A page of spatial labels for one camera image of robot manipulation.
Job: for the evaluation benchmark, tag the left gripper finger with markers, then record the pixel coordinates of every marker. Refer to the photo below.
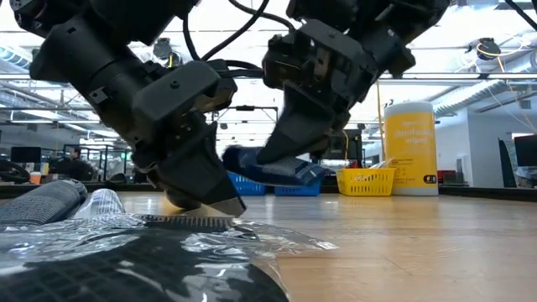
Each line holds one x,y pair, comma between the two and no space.
197,176

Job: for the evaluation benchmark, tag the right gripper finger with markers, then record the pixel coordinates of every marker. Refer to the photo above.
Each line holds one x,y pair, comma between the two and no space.
298,130

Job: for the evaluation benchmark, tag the grey ribbed cloth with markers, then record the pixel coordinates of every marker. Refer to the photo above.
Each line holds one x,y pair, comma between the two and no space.
42,203

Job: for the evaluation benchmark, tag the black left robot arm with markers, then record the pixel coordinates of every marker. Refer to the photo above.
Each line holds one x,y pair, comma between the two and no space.
96,63

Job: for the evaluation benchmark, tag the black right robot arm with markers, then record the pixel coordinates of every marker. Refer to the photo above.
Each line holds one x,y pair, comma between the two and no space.
403,25

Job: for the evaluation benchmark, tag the blue plastic basket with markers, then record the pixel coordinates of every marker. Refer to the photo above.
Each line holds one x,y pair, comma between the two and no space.
247,186
298,191

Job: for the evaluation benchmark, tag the yellow plastic basket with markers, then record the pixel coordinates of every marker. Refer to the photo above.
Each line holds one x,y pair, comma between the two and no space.
365,182

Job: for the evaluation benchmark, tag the person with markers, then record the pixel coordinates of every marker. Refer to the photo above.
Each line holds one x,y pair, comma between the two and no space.
77,168

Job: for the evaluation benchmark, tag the yellow disinfecting wipes canister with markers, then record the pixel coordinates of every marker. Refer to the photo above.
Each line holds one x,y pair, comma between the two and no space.
413,159

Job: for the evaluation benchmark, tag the orange cup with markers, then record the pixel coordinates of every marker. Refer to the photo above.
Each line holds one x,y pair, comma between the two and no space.
35,178

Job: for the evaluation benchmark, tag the red box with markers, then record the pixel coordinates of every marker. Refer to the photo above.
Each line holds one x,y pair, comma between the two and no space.
446,176

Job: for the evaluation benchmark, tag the small black monitor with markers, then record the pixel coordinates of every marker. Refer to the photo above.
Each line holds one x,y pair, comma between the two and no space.
26,154

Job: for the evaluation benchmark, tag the black upright panel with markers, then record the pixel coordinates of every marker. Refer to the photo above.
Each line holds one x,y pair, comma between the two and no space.
507,163

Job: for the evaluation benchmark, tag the black desk monitor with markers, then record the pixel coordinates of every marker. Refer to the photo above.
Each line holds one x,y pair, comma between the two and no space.
526,150

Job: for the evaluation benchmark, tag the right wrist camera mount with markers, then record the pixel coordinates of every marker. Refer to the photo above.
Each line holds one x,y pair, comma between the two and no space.
327,50

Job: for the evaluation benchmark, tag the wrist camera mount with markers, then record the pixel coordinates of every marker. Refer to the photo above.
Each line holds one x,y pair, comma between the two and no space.
180,88
327,50

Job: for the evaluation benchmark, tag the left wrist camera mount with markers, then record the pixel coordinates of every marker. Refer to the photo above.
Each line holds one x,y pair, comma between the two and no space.
180,88

